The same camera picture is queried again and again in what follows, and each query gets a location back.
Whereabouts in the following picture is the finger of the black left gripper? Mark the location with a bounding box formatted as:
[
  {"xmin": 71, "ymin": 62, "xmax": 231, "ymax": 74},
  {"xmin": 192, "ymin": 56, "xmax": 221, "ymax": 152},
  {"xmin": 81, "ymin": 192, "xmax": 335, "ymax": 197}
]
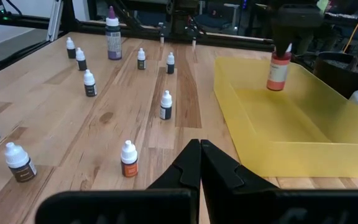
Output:
[{"xmin": 272, "ymin": 27, "xmax": 295, "ymax": 58}]

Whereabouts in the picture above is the large red food coloring bottle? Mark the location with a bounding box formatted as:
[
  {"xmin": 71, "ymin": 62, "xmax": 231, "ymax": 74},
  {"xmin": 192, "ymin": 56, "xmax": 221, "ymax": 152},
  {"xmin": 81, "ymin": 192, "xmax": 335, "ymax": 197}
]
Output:
[{"xmin": 266, "ymin": 43, "xmax": 293, "ymax": 91}]

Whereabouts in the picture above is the silver aluminium extrusion post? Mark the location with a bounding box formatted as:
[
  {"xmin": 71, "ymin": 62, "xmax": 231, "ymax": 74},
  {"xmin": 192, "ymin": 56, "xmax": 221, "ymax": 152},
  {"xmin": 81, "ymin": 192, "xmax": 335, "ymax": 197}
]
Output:
[{"xmin": 46, "ymin": 0, "xmax": 64, "ymax": 43}]

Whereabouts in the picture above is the yellow translucent plastic bin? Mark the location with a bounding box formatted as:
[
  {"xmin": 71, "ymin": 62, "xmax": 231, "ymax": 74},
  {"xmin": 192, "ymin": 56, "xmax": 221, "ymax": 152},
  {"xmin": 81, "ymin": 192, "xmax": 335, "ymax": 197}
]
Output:
[{"xmin": 213, "ymin": 55, "xmax": 358, "ymax": 179}]

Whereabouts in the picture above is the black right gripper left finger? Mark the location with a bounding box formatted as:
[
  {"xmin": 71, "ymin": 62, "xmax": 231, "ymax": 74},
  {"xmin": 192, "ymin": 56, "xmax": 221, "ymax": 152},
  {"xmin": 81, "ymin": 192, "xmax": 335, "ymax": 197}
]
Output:
[{"xmin": 35, "ymin": 138, "xmax": 202, "ymax": 224}]

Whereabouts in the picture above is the small brown food coloring bottle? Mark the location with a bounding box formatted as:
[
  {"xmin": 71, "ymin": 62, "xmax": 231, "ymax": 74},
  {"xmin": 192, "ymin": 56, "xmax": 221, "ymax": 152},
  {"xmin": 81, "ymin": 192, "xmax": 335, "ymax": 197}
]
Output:
[{"xmin": 4, "ymin": 142, "xmax": 38, "ymax": 184}]

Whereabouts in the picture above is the small orange food coloring bottle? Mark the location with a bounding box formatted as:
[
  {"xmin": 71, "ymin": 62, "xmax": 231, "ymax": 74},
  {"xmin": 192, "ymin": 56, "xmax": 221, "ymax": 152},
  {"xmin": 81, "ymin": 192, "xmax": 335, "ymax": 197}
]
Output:
[{"xmin": 120, "ymin": 139, "xmax": 139, "ymax": 178}]

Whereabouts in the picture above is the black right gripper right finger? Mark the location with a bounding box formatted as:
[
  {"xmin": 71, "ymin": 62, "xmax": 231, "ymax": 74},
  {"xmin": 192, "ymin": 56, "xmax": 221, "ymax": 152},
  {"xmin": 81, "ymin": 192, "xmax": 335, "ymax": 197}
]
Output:
[{"xmin": 201, "ymin": 139, "xmax": 358, "ymax": 224}]

